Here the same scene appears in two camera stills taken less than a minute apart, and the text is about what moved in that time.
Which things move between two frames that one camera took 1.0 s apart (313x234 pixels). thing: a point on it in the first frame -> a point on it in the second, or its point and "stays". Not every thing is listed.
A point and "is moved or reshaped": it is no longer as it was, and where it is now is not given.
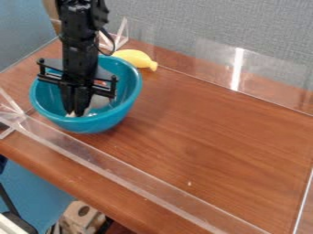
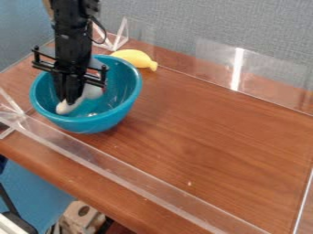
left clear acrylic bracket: [13, 115] stays
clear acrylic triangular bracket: [110, 41] stays
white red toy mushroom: [100, 101] is moved or reshaped
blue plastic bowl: [106, 111] stays
